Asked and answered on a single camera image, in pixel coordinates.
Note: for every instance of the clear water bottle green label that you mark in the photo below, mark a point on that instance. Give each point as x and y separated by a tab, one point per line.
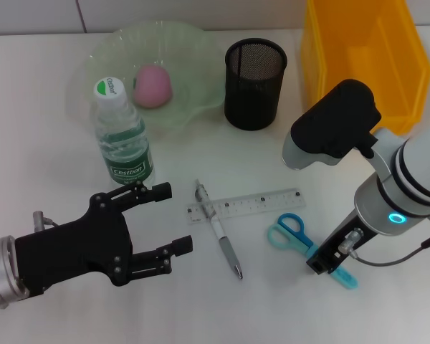
129	157

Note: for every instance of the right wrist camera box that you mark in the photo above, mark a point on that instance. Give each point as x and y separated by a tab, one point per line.
337	118

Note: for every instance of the yellow plastic bin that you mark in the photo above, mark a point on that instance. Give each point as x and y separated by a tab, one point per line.
344	43

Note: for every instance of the clear plastic ruler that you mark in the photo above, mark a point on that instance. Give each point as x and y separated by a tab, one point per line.
258	204

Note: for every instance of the black mesh pen holder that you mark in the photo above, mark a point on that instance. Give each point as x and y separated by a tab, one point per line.
254	93

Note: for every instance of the blue capped scissors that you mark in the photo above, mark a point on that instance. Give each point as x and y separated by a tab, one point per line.
290	233

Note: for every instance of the pink peach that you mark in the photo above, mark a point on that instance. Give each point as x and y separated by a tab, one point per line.
153	86

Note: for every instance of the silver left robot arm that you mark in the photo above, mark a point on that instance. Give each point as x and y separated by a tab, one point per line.
0	270

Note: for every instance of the white grey ballpoint pen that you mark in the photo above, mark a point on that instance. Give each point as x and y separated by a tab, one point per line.
222	238

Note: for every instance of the green glass fruit plate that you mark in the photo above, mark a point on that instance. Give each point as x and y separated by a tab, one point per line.
186	64

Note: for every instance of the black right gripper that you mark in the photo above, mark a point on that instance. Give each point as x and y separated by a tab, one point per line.
344	233

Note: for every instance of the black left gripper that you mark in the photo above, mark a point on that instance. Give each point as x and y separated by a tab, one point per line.
71	249

